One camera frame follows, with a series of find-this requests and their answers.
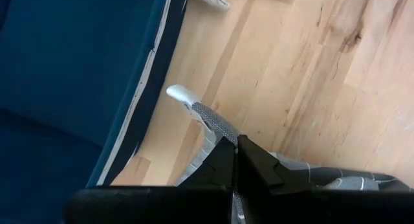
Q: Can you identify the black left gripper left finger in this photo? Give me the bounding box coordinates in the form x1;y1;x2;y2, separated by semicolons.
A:
65;137;237;224

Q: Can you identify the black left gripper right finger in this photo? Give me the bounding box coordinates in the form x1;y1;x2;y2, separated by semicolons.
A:
237;134;414;224

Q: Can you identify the grey checked towel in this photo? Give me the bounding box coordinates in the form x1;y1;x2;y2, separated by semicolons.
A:
166;84;412;224

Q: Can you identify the navy blue fabric basket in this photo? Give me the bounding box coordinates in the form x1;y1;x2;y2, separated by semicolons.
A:
0;0;191;224

